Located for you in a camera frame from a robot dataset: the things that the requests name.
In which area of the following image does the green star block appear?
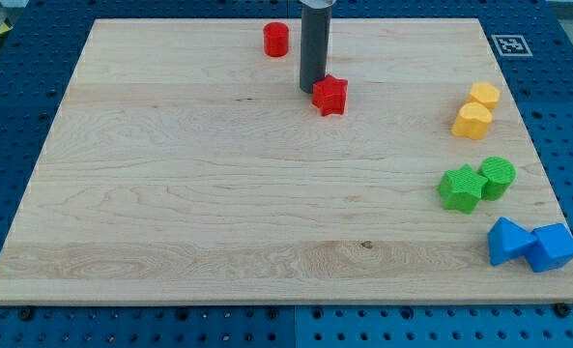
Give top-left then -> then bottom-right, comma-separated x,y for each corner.
438,164 -> 488,214

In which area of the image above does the black bolt left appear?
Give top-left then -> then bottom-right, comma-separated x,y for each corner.
17,306 -> 35,322

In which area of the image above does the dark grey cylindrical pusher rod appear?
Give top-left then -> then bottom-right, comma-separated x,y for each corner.
300,0 -> 335,94

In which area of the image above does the light wooden board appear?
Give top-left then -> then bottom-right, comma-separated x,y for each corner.
0,18 -> 573,306

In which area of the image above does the yellow heart block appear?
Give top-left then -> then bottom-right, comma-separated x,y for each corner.
451,101 -> 493,140

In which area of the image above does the black bolt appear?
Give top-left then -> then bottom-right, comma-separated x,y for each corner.
553,303 -> 572,318
17,306 -> 35,322

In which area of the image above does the blue cube block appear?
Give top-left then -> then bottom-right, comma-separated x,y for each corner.
525,223 -> 573,273

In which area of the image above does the blue triangle block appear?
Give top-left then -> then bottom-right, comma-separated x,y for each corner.
487,217 -> 537,266

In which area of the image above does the green cylinder block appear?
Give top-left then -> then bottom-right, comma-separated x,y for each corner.
478,157 -> 516,201

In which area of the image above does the red cylinder block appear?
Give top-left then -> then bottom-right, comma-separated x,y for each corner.
263,21 -> 289,58

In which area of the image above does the white fiducial marker tag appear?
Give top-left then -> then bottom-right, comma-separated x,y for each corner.
492,34 -> 532,57

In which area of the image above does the red star block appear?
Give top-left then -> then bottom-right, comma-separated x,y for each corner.
312,74 -> 348,117

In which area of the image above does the black bolt right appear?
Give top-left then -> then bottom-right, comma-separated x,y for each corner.
553,303 -> 572,318

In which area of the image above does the yellow hexagon block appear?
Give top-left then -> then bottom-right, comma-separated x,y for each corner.
467,82 -> 501,112

